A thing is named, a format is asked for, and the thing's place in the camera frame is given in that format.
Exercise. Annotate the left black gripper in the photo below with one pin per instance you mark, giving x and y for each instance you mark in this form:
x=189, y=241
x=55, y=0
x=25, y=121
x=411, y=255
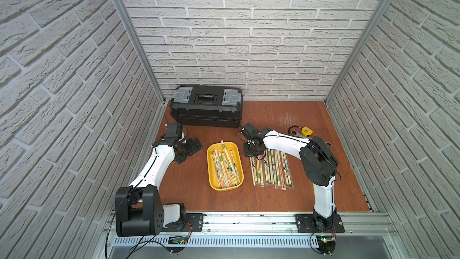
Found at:
x=192, y=145

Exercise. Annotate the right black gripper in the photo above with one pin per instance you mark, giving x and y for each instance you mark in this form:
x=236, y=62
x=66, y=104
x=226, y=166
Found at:
x=246, y=153

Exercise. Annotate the chopsticks pair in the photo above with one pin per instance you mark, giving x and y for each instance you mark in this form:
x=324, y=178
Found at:
x=287, y=173
x=254, y=171
x=281, y=172
x=266, y=167
x=260, y=170
x=276, y=166
x=272, y=169

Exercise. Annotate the yellow plastic storage box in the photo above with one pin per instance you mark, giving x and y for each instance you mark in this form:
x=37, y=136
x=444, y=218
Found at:
x=212, y=176

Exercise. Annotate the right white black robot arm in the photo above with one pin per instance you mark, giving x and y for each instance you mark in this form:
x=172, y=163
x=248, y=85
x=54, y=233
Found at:
x=319, y=163

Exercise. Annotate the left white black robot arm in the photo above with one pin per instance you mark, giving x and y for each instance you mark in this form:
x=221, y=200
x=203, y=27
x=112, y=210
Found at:
x=139, y=209

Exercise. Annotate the wrapped chopsticks pile in box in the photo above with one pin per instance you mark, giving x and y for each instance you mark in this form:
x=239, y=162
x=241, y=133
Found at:
x=224, y=167

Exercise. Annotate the silver metal wrench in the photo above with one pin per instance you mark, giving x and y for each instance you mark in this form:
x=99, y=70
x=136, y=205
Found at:
x=296, y=134

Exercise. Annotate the black plastic toolbox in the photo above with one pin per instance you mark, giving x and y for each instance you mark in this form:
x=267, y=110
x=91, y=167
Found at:
x=210, y=106

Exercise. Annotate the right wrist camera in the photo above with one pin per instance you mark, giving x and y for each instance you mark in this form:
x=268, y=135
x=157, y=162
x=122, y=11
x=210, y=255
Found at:
x=250, y=132

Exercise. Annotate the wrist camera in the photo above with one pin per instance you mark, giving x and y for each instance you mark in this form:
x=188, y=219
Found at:
x=250, y=132
x=174, y=131

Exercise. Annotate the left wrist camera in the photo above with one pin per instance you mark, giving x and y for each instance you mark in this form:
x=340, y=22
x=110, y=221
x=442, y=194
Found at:
x=174, y=131

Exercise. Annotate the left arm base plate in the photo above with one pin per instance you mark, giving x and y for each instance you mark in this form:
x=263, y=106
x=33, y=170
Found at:
x=193, y=222

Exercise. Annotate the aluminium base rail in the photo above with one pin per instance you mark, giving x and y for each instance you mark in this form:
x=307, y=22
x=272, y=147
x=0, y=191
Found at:
x=260, y=230

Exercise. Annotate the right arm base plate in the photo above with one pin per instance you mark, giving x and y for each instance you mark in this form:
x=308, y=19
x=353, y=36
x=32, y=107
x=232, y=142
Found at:
x=312, y=222

